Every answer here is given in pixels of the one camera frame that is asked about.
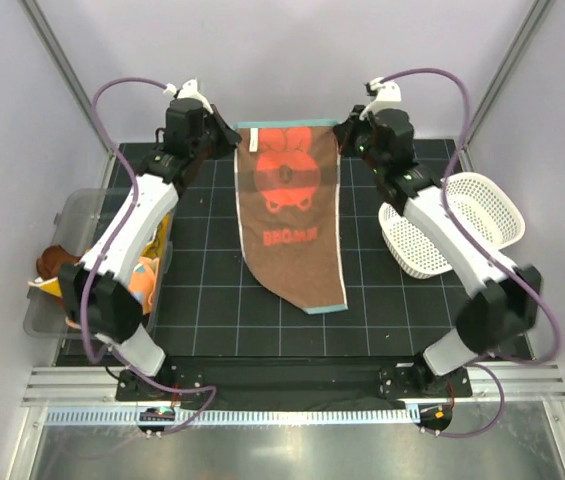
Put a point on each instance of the brown bear towel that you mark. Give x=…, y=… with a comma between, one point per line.
x=287, y=191

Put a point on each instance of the dark brown towel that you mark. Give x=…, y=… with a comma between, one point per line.
x=52, y=258

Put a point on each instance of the orange polka dot towel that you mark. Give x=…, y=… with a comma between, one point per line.
x=143, y=284

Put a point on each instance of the white perforated plastic basket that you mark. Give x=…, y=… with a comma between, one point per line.
x=478, y=202

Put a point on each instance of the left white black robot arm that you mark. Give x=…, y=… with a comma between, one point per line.
x=96, y=290

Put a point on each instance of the clear plastic bin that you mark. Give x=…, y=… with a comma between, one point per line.
x=83, y=220

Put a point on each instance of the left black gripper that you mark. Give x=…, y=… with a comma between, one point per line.
x=229, y=137

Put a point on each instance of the yellow blue patterned towel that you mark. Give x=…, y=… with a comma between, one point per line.
x=154, y=248

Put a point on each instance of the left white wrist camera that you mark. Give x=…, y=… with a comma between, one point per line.
x=189, y=89

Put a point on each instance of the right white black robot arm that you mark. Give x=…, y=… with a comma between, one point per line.
x=501, y=295

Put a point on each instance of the slotted cable duct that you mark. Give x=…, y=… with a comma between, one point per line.
x=162, y=416

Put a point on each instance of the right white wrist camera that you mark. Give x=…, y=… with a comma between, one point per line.
x=383, y=94

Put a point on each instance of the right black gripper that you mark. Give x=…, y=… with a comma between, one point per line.
x=345, y=132

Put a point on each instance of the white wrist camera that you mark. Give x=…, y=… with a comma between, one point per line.
x=189, y=89
x=383, y=94

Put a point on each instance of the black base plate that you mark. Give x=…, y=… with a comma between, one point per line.
x=314, y=383

